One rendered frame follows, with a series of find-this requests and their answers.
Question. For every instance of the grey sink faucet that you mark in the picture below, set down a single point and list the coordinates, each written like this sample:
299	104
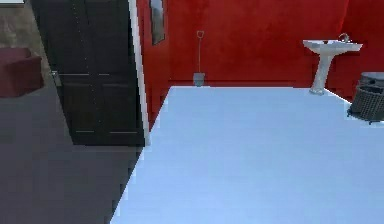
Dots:
344	37

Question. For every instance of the grey framed wall mirror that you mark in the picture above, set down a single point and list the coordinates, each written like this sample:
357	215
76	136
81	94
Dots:
157	20

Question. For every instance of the dark red armchair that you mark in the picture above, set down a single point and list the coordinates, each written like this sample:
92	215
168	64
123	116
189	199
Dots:
18	71

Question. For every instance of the white pedestal sink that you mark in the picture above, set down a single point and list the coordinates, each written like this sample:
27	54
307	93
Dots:
325	55

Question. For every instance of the dark brown room door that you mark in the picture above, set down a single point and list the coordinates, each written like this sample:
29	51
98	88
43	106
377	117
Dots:
93	66

